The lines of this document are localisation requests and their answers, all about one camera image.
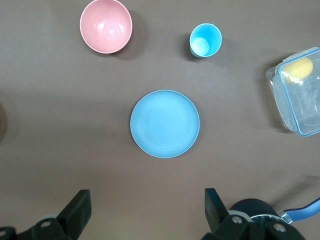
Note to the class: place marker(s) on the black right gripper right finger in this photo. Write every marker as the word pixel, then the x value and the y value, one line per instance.
pixel 215 210

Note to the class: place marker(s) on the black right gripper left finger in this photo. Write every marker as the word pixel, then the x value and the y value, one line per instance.
pixel 75 212

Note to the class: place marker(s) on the blue plate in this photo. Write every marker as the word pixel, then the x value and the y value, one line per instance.
pixel 165 124

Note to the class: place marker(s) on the yellow orange round sponge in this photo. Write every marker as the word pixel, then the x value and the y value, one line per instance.
pixel 298 70

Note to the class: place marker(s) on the blue cup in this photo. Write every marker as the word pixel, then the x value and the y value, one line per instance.
pixel 205 40

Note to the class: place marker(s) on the pink bowl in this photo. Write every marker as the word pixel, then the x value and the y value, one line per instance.
pixel 105 26

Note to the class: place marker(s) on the clear container with blue seal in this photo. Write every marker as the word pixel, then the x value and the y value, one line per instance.
pixel 297 100

